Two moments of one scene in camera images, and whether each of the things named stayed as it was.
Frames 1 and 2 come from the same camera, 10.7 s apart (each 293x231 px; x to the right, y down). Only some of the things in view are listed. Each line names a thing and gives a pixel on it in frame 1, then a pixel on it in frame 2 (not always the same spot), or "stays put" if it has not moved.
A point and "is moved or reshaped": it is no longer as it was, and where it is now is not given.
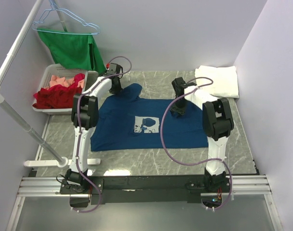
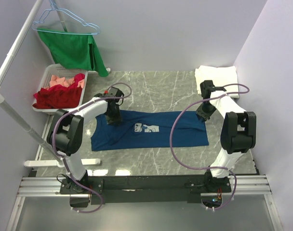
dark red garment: (59, 96) stays put
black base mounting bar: (127, 189) stays put
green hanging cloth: (73, 50) stays put
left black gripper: (117, 91) -> (117, 118)
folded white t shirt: (225, 79) stays put
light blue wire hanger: (54, 8) stays put
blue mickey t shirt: (126, 121) is moved or reshaped
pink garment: (57, 80) stays put
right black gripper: (174, 109) -> (206, 116)
